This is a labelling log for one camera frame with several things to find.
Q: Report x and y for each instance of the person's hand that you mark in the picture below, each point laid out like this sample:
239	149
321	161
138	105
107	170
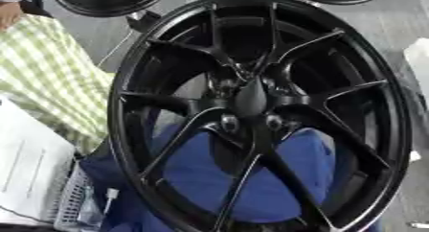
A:
8	14

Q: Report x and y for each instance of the black spoked wheel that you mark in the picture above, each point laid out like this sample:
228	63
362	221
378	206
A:
262	146

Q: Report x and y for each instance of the white box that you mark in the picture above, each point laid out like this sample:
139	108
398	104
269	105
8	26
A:
28	165

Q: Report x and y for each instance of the white pierced basket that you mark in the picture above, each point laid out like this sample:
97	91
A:
70	200

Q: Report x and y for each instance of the white bag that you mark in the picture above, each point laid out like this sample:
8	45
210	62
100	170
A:
419	60

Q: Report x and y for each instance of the small white object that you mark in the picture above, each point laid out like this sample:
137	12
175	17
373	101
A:
414	156

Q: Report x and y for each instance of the small grey object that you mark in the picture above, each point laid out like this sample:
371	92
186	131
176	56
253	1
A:
420	225

